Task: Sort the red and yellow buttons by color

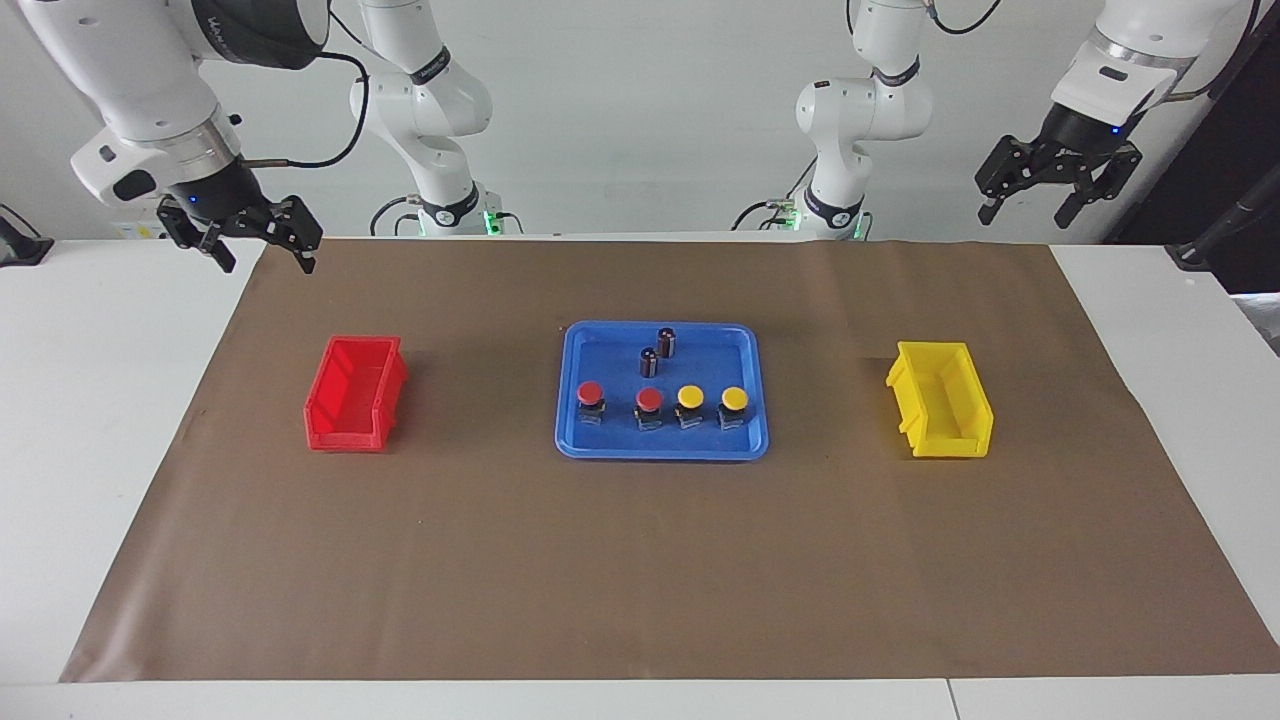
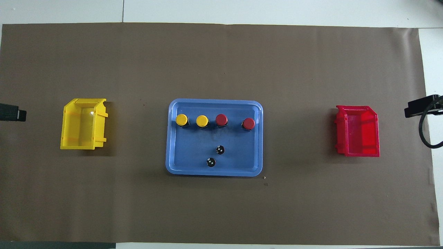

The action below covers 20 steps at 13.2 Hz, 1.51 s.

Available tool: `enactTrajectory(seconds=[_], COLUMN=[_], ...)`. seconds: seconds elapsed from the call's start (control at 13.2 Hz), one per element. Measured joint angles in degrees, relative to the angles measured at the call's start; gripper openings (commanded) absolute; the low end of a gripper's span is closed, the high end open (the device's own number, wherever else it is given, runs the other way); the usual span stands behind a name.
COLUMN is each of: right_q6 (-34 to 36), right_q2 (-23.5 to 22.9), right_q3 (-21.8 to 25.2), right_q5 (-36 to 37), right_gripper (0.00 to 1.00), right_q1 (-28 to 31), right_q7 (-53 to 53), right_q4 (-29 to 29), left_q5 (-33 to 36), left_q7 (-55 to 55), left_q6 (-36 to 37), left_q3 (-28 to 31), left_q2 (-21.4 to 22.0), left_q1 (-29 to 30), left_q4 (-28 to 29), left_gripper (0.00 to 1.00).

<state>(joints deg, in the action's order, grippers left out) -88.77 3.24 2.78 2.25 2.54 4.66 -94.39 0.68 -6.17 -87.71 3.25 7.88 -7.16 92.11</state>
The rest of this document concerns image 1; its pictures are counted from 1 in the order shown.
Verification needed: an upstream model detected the red plastic bin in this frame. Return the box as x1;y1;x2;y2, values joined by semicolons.
303;335;409;453

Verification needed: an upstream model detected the black table clamp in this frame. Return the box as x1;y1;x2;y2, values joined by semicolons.
0;204;54;268

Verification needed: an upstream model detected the yellow plastic bin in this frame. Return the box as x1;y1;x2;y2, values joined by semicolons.
885;341;996;460

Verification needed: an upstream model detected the blue plastic tray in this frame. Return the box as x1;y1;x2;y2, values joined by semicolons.
555;320;771;462

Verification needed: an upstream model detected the brown paper table mat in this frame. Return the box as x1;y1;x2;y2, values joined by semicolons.
60;237;1280;683

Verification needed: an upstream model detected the black right base cable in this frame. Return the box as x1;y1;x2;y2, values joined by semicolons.
369;195;421;238

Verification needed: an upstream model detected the black base cable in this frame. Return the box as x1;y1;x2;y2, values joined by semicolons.
730;160;816;232
369;195;421;238

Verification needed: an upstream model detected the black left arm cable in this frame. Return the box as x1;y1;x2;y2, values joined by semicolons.
925;0;1003;36

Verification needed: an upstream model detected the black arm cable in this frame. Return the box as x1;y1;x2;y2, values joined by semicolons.
925;0;1003;36
240;48;371;169

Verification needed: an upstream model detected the black camera stand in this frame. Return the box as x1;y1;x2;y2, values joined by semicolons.
1165;165;1280;271

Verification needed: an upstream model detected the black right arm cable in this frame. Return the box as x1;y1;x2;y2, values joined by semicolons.
240;48;371;169

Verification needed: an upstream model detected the black left base cable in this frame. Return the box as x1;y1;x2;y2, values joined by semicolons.
730;160;816;232

